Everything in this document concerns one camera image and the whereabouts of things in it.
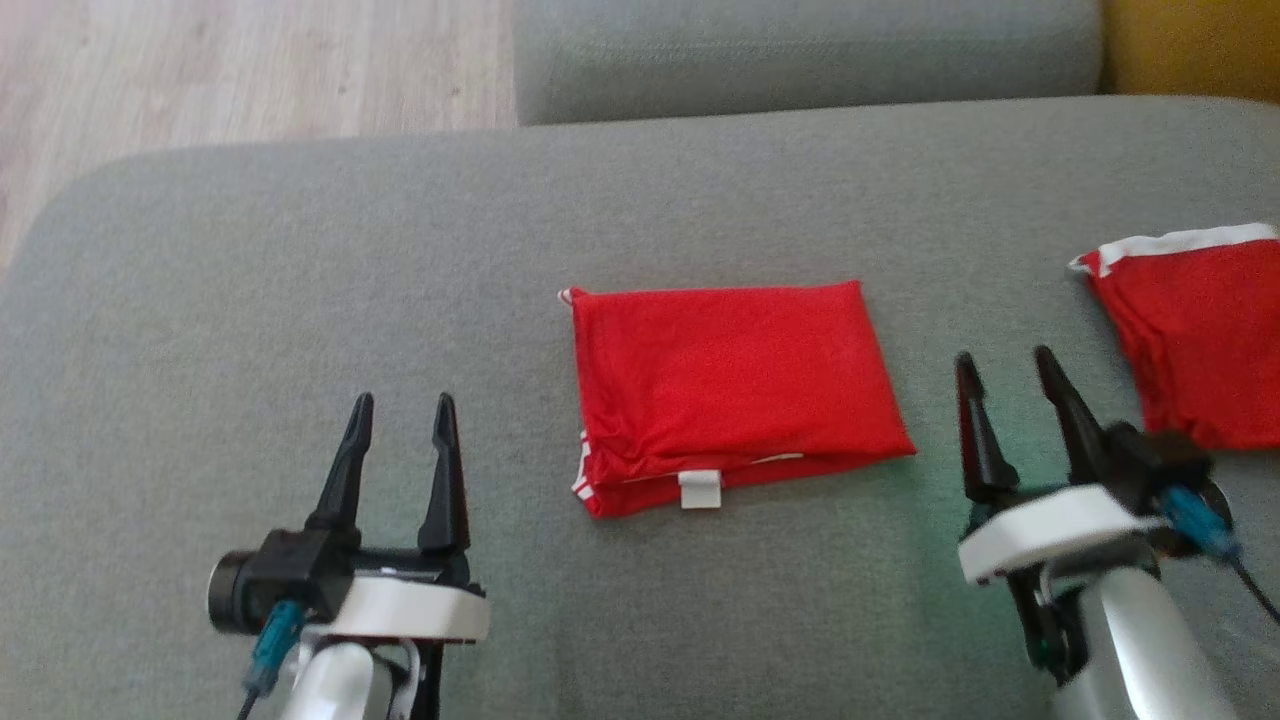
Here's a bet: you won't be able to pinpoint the yellow sofa backrest cushion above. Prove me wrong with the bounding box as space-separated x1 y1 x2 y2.
1100 0 1280 106

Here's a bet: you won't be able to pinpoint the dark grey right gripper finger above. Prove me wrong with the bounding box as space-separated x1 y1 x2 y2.
953 352 1022 503
1033 346 1113 483

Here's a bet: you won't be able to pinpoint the grey sofa seat cushion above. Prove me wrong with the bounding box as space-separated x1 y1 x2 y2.
513 0 1104 126

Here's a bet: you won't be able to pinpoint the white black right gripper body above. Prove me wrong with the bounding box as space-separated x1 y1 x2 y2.
957 485 1173 587

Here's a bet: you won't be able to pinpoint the black right cable, blue connector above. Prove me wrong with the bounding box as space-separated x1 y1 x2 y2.
1160 486 1280 629

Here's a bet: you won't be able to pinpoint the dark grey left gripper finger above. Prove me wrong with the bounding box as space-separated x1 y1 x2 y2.
418 393 471 557
305 393 375 533

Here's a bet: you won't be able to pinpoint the red white-striped shorts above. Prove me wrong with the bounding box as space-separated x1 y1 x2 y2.
1068 223 1280 451

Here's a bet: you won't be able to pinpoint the red basketball jersey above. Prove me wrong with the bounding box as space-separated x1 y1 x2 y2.
558 280 917 519

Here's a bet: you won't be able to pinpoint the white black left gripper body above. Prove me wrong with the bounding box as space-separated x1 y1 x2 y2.
318 545 492 644

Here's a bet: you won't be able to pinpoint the black left cable, blue connector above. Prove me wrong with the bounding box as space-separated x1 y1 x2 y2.
236 600 307 720

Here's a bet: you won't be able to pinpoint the black cable, blue connector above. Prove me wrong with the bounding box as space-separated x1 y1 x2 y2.
1160 486 1280 629
236 600 307 720

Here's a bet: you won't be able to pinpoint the yellow and grey sofa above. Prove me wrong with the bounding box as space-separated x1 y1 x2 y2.
0 95 1280 720

